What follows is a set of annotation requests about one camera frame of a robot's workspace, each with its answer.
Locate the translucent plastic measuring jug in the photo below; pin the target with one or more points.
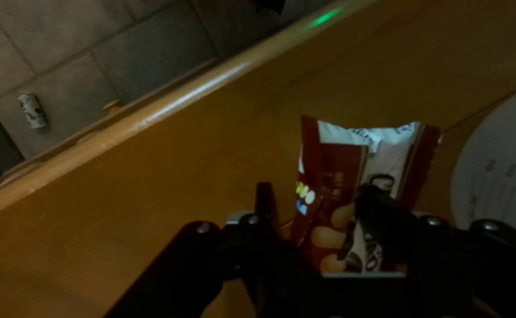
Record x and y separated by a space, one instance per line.
502 170

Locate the red snack packet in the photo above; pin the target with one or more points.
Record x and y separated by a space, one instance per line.
352 177

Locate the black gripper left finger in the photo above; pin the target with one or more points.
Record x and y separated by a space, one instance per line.
265 205

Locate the white can on floor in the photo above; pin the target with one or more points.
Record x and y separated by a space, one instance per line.
32 109

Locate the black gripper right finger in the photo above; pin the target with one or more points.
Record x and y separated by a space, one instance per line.
383 221

